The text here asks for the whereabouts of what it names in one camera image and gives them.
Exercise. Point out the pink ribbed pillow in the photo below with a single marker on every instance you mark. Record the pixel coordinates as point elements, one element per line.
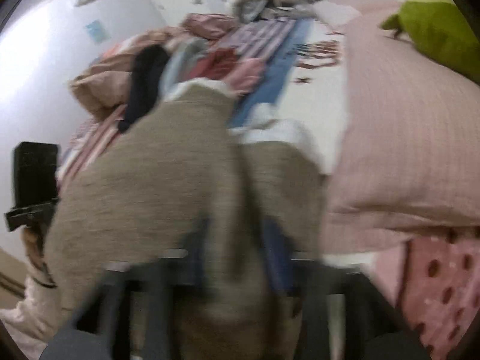
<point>409,160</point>

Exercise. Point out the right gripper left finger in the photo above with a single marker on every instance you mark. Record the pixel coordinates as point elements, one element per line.
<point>192,266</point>

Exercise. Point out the striped bed sheet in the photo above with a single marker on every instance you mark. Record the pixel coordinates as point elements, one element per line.
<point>305,77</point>

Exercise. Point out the left hand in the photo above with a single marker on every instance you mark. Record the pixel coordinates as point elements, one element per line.
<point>33,244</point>

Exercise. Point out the black garment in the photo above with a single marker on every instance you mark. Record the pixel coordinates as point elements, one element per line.
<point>148,67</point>

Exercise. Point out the left forearm cream sleeve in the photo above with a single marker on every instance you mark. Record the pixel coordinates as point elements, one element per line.
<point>34,321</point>

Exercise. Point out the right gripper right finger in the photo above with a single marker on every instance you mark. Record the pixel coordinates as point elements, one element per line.
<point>277,257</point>

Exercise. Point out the pink quilt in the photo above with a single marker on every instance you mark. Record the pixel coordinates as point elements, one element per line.
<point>105,84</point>

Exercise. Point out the brown knit sweater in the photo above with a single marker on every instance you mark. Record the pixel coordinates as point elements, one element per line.
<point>177,165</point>

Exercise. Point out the pink polka dot blanket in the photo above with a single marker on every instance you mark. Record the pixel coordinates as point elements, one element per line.
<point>439,291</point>

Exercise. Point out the green plush pillow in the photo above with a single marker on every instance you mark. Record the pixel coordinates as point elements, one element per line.
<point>439,31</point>

